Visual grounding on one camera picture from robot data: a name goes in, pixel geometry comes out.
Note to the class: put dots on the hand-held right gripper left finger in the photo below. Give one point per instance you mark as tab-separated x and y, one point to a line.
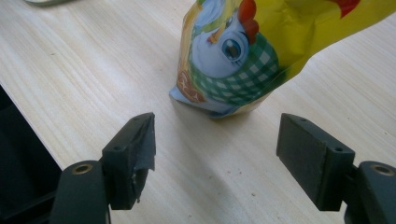
123	174

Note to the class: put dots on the yellow printed snack bag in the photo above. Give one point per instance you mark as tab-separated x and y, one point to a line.
236	53

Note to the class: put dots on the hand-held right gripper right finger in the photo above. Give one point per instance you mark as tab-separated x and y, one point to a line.
306	155

